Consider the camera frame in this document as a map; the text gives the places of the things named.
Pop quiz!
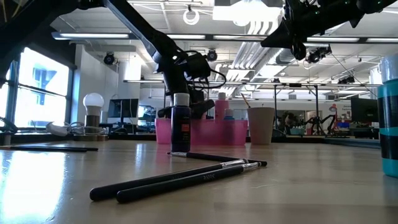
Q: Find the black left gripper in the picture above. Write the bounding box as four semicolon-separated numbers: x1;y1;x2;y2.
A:
157;62;216;120

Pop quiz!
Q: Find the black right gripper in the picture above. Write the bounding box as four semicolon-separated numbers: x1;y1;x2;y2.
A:
260;0;354;61

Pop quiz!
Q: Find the small dark purple paint bottle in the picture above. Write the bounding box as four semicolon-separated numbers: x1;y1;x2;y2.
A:
170;92;192;153

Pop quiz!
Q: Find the large pink paint bottle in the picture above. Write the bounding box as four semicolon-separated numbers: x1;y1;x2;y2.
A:
214;92;230;121

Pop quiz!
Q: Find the small light teal paint bottle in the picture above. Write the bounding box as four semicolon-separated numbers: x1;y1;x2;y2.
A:
377;55;398;179

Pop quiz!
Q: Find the pink plastic bin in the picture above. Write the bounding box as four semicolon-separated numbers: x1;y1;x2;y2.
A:
155;118;249;146

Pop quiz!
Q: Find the black computer monitor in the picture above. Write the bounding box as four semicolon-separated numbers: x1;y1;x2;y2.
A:
350;97;379;124
108;98;139;125

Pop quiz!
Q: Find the beige ribbed cup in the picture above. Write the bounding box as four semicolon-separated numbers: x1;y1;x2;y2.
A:
247;107;275;146

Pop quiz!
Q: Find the white bulb table lamp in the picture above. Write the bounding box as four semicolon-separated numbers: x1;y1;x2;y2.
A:
73;92;108;142

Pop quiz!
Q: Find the black beam with light strips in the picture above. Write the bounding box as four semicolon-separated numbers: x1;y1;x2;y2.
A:
51;30;398;44

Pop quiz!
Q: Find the black ceiling camera rig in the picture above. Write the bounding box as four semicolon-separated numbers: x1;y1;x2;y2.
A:
306;46;333;65

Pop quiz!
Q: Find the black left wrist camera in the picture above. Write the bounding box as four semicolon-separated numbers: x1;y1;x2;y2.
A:
185;52;213;80

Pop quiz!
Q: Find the black metal station frame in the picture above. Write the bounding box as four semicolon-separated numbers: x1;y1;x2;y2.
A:
273;82;320;135

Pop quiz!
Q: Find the white hanging ring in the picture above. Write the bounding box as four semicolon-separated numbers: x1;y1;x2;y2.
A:
182;8;200;26

